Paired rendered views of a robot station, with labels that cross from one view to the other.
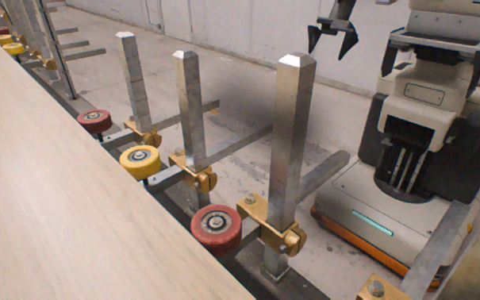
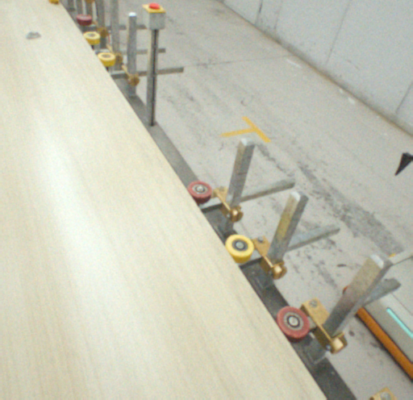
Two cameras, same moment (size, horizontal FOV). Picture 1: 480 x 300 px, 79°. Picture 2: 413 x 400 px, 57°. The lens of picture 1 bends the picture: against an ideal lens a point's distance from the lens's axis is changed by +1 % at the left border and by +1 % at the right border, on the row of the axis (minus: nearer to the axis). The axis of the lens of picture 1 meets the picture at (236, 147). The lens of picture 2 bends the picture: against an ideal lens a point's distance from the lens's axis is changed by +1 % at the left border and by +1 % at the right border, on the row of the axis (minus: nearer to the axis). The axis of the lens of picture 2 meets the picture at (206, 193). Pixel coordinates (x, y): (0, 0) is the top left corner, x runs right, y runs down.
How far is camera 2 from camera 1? 56 cm
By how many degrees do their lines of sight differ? 11
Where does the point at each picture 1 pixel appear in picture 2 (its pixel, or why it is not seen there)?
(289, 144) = (358, 297)
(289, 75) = (373, 267)
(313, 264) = not seen: hidden behind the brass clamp
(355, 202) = (394, 302)
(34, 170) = (168, 236)
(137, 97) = (238, 184)
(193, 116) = (289, 231)
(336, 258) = (355, 344)
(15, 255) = (176, 305)
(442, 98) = not seen: outside the picture
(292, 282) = (324, 367)
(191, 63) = (302, 203)
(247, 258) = not seen: hidden behind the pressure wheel
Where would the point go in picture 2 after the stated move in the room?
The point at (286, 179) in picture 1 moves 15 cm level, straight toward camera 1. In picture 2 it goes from (348, 312) to (334, 370)
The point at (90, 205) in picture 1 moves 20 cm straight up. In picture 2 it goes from (211, 281) to (224, 229)
